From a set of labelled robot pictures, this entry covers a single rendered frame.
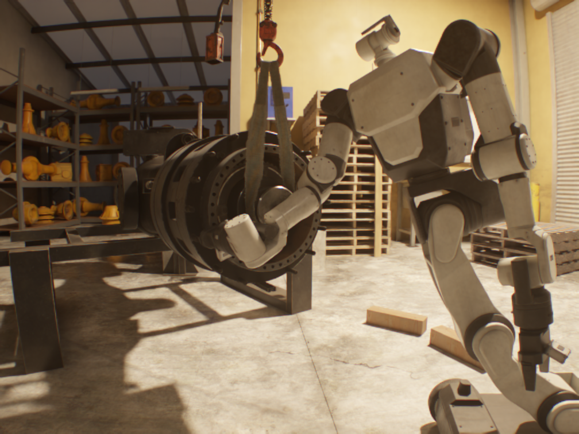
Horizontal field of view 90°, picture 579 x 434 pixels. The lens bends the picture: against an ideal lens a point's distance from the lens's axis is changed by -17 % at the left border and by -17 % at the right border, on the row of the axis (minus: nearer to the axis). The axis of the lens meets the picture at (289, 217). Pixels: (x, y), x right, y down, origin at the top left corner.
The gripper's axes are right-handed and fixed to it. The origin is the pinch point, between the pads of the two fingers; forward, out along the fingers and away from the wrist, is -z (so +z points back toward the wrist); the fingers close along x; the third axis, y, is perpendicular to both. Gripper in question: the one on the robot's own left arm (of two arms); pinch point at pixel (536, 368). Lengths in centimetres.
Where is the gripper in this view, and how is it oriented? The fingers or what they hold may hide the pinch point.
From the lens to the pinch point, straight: 94.1
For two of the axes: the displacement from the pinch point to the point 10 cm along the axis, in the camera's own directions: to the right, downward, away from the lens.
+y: 5.7, -1.6, -8.1
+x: -8.1, 0.5, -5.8
